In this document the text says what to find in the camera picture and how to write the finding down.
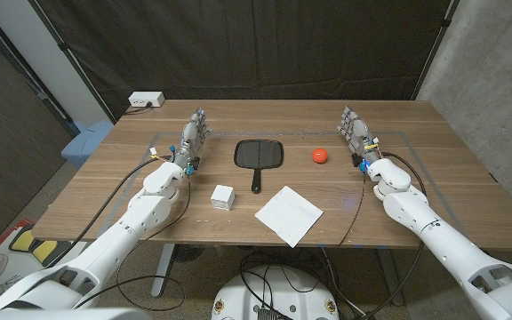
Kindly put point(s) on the white robot torso edge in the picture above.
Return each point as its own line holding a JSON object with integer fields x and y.
{"x": 60, "y": 314}

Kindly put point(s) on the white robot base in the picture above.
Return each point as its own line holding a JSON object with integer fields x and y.
{"x": 278, "y": 293}

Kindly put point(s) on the red ball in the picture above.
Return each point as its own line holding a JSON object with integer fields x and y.
{"x": 320, "y": 155}

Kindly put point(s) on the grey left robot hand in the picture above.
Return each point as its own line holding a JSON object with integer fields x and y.
{"x": 191, "y": 138}

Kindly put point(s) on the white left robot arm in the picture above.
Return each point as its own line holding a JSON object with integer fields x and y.
{"x": 105, "y": 253}

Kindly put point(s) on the white power strip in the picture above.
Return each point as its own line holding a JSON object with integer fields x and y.
{"x": 146, "y": 98}

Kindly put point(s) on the black ribbed round object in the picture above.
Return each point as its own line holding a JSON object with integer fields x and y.
{"x": 187, "y": 253}

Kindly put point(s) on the white paper sheet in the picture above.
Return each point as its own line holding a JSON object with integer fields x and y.
{"x": 289, "y": 215}

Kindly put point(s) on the yellow and black floor item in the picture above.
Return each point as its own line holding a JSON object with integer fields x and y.
{"x": 25, "y": 240}

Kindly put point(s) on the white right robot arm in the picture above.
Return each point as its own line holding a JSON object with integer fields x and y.
{"x": 438, "y": 240}

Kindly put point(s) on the black hand mirror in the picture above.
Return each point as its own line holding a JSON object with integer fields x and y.
{"x": 258, "y": 153}

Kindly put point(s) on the black right wrist box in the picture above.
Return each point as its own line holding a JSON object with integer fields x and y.
{"x": 356, "y": 160}

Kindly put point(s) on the light blue bin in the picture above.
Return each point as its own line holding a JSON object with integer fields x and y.
{"x": 87, "y": 142}

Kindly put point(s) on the white cube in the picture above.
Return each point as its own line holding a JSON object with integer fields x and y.
{"x": 222, "y": 197}

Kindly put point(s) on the black backdrop curtain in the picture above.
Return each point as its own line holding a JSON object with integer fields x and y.
{"x": 256, "y": 44}

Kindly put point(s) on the black backdrop stand pole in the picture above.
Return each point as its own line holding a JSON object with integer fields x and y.
{"x": 62, "y": 45}
{"x": 436, "y": 49}

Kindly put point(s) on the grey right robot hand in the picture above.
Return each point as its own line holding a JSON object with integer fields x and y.
{"x": 359, "y": 133}

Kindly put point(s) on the white floor mat red edge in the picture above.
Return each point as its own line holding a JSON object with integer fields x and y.
{"x": 20, "y": 266}

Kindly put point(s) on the grey table leg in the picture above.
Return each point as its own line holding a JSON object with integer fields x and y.
{"x": 162, "y": 271}
{"x": 389, "y": 275}

